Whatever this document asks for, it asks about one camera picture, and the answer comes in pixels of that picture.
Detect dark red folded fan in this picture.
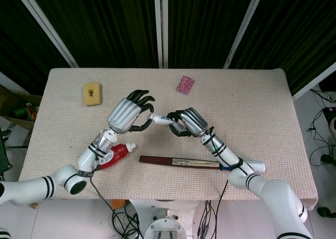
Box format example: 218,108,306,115
139,155,221,170

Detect cardboard box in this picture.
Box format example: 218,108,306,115
0,85,43,131

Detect red ketchup bottle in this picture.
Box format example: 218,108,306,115
97,142,137,171

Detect thin hanging cables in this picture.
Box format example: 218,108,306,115
198,200,219,239

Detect yellow sponge block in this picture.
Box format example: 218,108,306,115
83,82,102,106

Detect white toothpaste tube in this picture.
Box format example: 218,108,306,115
148,112,188,133

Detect dark green partition panel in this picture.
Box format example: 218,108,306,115
160,0,266,69
230,0,336,100
26,0,163,68
0,0,79,95

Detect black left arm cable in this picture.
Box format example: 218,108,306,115
90,170,124,239

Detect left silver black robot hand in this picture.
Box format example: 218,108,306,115
106,89,156,134

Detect black device purple light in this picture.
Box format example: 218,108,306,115
322,106,336,123

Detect beige woven tablecloth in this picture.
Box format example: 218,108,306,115
18,67,317,211

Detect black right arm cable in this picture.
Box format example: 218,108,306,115
214,180,229,239

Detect orange block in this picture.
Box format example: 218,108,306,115
110,199,126,210

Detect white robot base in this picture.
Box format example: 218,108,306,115
130,199,200,239

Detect black cable bundle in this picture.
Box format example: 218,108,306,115
112,206,144,239

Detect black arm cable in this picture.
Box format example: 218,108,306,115
214,180,229,239
90,170,124,239

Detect pink patterned packet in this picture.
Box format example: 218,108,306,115
175,75,195,95

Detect green toy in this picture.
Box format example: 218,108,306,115
13,106,28,118

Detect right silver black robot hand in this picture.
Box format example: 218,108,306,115
165,107,211,138

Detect black floor cables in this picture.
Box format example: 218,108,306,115
309,89,336,166

